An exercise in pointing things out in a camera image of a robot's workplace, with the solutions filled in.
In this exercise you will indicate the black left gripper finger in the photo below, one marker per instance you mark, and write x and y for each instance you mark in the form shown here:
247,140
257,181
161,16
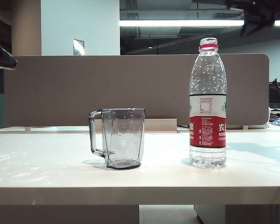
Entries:
1,58

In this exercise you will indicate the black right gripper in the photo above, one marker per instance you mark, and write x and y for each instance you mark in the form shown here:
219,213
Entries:
266,7

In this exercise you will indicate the clear red-label water bottle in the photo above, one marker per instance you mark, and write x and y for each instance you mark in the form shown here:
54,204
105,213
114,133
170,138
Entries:
207,130

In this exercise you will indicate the transparent grey plastic mug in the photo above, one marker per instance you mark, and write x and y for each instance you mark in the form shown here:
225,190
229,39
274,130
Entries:
123,144

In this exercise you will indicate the brown desk partition panel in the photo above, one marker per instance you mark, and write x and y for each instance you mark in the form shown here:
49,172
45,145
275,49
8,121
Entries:
60,93

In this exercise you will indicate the background computer monitor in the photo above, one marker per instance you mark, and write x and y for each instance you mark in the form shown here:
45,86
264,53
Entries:
274,96

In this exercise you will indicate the white ceiling light strip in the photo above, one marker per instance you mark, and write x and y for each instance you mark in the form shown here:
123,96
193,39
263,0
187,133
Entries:
177,23

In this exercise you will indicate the beige table leg panel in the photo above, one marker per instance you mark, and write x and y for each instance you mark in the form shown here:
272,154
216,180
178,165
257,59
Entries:
60,214

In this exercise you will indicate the silver wall plate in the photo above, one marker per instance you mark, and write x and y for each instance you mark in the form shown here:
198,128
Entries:
79,47

